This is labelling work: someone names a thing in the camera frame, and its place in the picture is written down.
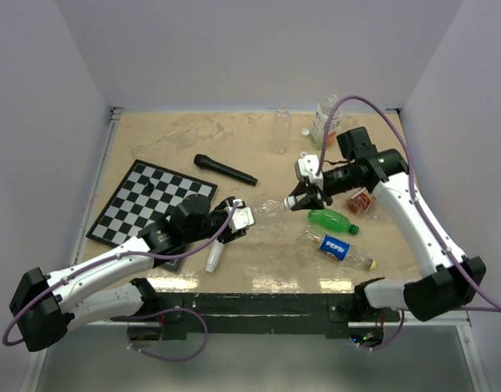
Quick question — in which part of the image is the white label tea bottle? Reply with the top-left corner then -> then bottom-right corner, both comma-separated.
309,94 -> 343,150

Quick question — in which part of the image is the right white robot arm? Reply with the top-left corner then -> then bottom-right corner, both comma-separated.
284,127 -> 486,321

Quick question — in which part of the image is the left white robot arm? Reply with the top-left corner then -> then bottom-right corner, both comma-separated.
2,194 -> 255,352

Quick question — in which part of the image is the green plastic bottle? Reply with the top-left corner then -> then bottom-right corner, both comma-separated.
308,209 -> 360,235

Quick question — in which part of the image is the red label tea bottle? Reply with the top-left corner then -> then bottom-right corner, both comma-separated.
346,188 -> 375,215

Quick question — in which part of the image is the Pepsi label clear bottle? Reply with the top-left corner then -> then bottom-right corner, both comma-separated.
304,229 -> 377,271

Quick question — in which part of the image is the white microphone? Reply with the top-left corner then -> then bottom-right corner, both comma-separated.
205,241 -> 224,274

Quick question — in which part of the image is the black microphone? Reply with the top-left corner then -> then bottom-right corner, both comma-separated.
193,154 -> 258,186

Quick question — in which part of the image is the black white chessboard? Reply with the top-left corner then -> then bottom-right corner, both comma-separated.
86,159 -> 218,247

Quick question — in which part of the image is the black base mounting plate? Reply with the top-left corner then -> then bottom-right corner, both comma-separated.
111,292 -> 402,340

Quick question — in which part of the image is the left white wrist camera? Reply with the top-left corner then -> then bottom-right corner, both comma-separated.
225,198 -> 255,233

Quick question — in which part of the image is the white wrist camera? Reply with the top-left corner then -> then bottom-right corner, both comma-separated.
225,198 -> 255,233
295,154 -> 323,185

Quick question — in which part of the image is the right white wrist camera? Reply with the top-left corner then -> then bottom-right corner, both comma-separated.
295,154 -> 323,185

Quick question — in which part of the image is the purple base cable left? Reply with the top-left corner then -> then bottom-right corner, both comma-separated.
126,306 -> 209,361

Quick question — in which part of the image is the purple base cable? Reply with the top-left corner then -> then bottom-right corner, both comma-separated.
126,306 -> 209,361
354,308 -> 406,351

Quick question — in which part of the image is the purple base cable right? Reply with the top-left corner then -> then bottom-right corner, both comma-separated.
354,308 -> 406,351

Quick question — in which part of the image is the aluminium frame rail left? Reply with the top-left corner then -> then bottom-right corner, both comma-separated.
66,107 -> 123,270

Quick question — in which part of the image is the aluminium frame rail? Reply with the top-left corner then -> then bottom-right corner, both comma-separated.
404,312 -> 471,327
66,107 -> 123,270

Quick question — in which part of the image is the aluminium frame rail right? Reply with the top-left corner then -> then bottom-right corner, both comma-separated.
404,312 -> 471,327

